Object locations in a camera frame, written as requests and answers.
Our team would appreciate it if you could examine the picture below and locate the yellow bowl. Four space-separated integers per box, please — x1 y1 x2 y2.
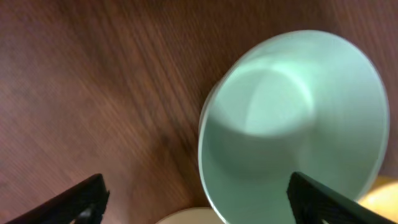
358 176 398 223

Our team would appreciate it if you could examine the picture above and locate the mint green bowl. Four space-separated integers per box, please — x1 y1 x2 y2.
198 30 390 223

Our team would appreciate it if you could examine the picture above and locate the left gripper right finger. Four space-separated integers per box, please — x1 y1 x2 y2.
287 172 394 224

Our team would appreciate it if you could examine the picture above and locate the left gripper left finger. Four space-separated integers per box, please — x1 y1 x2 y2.
7 174 109 224

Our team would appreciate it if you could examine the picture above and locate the white bowl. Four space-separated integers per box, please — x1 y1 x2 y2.
156 207 224 224

